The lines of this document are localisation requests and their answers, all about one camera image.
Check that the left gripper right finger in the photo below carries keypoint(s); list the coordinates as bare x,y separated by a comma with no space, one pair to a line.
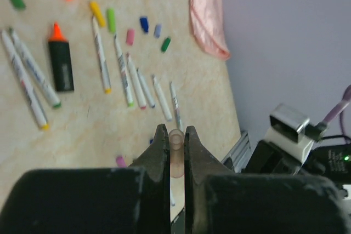
218,200

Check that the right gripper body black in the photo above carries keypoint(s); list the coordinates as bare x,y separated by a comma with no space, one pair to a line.
267,158

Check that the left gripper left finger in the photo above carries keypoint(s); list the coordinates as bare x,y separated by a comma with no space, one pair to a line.
134,199

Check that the magenta pink marker cap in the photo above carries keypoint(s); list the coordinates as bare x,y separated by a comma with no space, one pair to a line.
121,162

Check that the lilac cap paint marker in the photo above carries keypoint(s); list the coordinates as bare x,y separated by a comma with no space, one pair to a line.
162,100

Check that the blue cap white marker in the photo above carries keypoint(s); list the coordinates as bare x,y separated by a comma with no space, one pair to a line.
146,89

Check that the pink cap paint marker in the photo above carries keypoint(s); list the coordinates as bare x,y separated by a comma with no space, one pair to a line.
136,83

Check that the green cap white marker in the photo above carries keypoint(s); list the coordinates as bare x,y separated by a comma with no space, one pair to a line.
34,70

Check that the lime cap white marker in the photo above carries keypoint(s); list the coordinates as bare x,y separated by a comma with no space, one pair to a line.
123,72

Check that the lilac marker cap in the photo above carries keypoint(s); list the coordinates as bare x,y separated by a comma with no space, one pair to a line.
157,30

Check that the yellow marker pen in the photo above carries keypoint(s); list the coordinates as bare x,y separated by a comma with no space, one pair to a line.
101,55

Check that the black orange highlighter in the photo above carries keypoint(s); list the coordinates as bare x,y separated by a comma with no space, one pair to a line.
60,59

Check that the yellow cap paint marker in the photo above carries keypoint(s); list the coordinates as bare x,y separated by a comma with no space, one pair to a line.
25,83

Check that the yellow marker cap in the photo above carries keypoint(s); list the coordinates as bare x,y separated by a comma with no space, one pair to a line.
97,13

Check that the small blue cap marker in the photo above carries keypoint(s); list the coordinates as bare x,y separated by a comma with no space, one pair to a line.
172,200

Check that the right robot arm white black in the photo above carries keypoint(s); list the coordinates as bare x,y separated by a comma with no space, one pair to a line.
332,162

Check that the pink cloth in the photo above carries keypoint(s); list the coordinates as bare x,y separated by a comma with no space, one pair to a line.
207,27

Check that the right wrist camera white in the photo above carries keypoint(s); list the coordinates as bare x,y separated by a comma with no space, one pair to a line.
292,132

